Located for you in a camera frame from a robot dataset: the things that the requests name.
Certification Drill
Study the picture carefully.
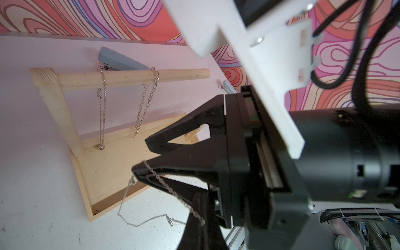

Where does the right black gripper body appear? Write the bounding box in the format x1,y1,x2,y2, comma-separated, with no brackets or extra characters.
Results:
226,85,312,250

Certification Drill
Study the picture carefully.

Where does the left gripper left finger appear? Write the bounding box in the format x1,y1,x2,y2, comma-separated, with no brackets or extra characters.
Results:
177,193,203,250

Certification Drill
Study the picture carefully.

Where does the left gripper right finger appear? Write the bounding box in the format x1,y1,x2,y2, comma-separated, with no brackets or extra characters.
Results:
202,193,228,250

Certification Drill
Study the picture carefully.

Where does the chunky silver chain necklace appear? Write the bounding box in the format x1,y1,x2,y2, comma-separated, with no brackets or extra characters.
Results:
133,67,160,138

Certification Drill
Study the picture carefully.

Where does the thin silver necklace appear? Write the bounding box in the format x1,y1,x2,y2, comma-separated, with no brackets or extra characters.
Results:
117,160,206,228

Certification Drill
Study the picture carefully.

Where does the silver ball chain necklace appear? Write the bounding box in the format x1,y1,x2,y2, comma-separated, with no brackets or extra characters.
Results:
95,61,109,151

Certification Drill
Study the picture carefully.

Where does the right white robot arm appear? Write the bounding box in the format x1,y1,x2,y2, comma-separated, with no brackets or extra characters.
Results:
132,86,400,250

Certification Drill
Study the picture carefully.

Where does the wooden jewelry display stand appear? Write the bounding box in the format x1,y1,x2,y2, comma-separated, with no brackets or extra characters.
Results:
30,67,211,223

